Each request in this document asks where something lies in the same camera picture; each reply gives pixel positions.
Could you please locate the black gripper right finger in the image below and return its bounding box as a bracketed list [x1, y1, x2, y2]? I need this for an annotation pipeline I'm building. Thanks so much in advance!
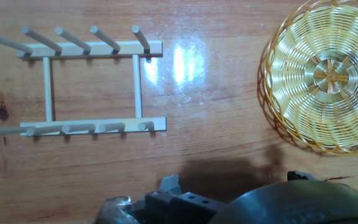
[287, 170, 321, 183]

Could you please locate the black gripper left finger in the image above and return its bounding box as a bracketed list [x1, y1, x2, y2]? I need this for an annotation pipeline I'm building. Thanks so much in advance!
[95, 174, 228, 224]

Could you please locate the wooden dish rack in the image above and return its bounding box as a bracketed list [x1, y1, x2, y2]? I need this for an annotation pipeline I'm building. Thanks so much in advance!
[0, 24, 167, 138]

